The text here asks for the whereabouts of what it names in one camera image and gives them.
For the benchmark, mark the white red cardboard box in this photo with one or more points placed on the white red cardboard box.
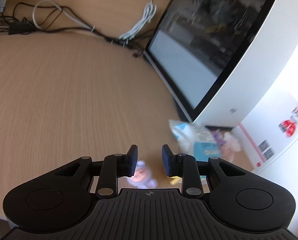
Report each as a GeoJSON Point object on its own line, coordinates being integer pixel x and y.
{"type": "Point", "coordinates": [272, 125]}

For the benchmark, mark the pink white bag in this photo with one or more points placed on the pink white bag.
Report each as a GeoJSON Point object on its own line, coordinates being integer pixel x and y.
{"type": "Point", "coordinates": [230, 147]}

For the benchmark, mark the blue tissue pack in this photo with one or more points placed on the blue tissue pack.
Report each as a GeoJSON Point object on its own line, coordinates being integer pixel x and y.
{"type": "Point", "coordinates": [194, 140]}

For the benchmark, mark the purple small figurine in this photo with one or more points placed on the purple small figurine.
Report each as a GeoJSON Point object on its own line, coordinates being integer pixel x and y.
{"type": "Point", "coordinates": [142, 178]}

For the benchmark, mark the yellow duck figurine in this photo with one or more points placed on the yellow duck figurine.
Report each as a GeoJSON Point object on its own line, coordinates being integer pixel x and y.
{"type": "Point", "coordinates": [175, 180]}

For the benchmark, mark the white aigo computer case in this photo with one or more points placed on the white aigo computer case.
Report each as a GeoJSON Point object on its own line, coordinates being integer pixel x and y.
{"type": "Point", "coordinates": [218, 58]}

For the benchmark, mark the purple crystal bead ornament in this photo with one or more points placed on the purple crystal bead ornament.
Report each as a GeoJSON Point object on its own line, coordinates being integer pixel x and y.
{"type": "Point", "coordinates": [218, 136]}

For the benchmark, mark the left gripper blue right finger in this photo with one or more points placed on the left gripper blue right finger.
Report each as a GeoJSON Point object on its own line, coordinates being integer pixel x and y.
{"type": "Point", "coordinates": [183, 166]}

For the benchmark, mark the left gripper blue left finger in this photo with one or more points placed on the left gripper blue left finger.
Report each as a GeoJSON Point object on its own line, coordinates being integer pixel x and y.
{"type": "Point", "coordinates": [114, 167]}

